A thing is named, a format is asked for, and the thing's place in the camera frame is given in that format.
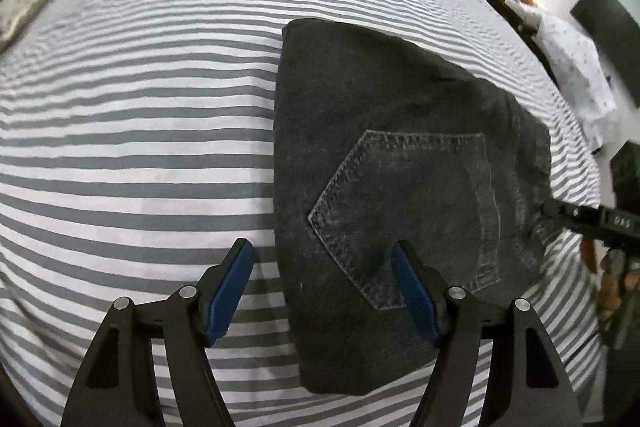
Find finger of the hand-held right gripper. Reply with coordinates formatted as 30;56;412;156
542;199;640;253

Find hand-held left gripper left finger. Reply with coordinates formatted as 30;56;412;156
60;238;257;427

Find white patterned cloth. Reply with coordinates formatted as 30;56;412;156
520;4;618;152

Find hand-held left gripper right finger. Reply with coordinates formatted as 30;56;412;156
391;239;585;427

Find grey white striped bed sheet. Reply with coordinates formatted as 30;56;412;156
0;0;608;427

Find person's right hand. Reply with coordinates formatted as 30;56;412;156
580;237;640;323

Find dark grey denim pants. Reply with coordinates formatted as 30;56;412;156
272;18;566;398

